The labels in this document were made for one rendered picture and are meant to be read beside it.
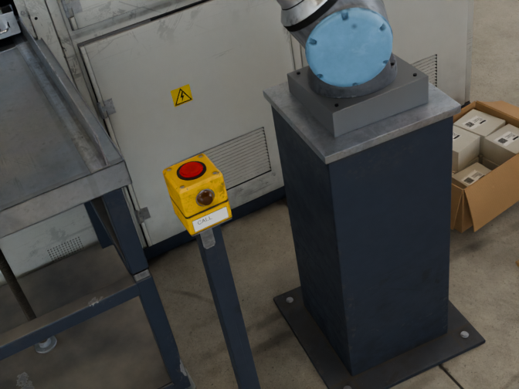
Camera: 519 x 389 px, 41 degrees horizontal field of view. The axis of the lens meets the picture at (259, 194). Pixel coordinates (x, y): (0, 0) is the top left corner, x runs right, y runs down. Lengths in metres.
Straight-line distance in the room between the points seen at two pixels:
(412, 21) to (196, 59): 0.78
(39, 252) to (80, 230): 0.14
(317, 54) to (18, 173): 0.61
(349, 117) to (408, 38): 1.07
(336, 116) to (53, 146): 0.57
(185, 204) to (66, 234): 1.12
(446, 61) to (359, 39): 1.44
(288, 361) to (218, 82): 0.84
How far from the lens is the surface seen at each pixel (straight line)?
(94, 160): 1.35
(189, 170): 1.15
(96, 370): 1.89
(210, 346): 2.07
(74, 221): 2.21
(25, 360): 2.00
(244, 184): 2.35
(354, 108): 1.43
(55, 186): 1.33
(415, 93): 1.50
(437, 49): 2.58
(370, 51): 1.22
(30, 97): 1.65
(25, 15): 1.89
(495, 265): 2.22
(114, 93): 2.02
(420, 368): 1.94
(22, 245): 2.21
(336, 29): 1.19
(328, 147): 1.41
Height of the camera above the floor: 1.57
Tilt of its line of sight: 38 degrees down
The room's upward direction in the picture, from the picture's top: 11 degrees counter-clockwise
